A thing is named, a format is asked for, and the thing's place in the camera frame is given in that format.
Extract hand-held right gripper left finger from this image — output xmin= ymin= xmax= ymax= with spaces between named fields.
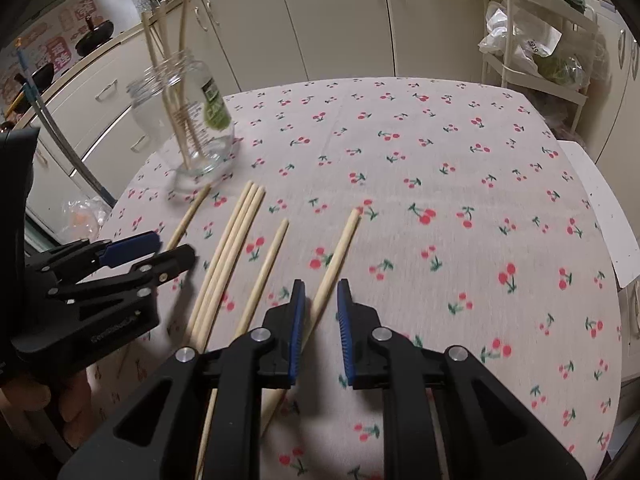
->
xmin=57 ymin=279 xmax=307 ymax=480

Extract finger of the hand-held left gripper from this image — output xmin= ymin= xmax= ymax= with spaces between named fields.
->
xmin=37 ymin=231 xmax=163 ymax=281
xmin=47 ymin=244 xmax=197 ymax=306

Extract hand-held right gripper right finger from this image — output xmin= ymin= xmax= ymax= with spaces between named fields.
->
xmin=336 ymin=279 xmax=588 ymax=480

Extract bunch of wooden chopsticks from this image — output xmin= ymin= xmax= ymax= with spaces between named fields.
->
xmin=141 ymin=0 xmax=291 ymax=480

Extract pale wooden chopstick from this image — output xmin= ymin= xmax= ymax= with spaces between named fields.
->
xmin=260 ymin=208 xmax=362 ymax=433

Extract clear glass jar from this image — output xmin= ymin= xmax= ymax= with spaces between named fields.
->
xmin=126 ymin=49 xmax=236 ymax=177

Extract person's left hand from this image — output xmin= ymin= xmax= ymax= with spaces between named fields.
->
xmin=0 ymin=367 xmax=98 ymax=453

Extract cherry print tablecloth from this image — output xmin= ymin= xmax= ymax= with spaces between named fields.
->
xmin=85 ymin=76 xmax=623 ymax=480

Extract small black wok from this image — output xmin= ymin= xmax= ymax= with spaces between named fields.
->
xmin=15 ymin=62 xmax=56 ymax=93

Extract large black wok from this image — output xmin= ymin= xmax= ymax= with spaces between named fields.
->
xmin=75 ymin=17 xmax=116 ymax=56

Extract white wooden stool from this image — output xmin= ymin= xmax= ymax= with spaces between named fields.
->
xmin=555 ymin=140 xmax=640 ymax=291

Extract white base cabinet with doors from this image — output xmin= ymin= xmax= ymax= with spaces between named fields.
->
xmin=187 ymin=0 xmax=488 ymax=96

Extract bag of green vegetables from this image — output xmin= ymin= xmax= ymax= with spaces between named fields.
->
xmin=532 ymin=52 xmax=588 ymax=86

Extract white plastic shopping bag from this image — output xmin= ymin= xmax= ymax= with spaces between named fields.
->
xmin=477 ymin=2 xmax=563 ymax=78

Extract white double-door base cabinet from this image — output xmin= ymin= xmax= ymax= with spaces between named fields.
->
xmin=592 ymin=7 xmax=640 ymax=171

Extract white rolling cart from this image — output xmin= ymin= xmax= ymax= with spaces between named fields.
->
xmin=480 ymin=0 xmax=601 ymax=133

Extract blue handled mop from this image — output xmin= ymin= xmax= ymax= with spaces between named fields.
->
xmin=15 ymin=47 xmax=118 ymax=208

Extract pink wall stickers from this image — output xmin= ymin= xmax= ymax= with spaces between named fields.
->
xmin=0 ymin=0 xmax=98 ymax=106

